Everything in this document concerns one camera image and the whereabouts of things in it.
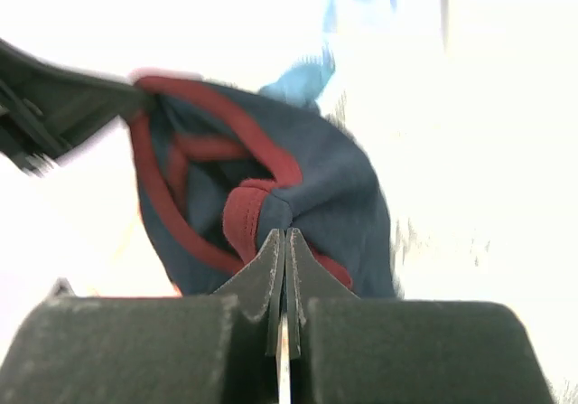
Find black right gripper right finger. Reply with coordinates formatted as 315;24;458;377
284;229;552;404

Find navy tank top red trim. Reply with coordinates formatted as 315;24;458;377
129;75;396;297

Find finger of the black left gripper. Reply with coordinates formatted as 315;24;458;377
1;41;153;172

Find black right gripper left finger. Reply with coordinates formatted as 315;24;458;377
1;230;284;404

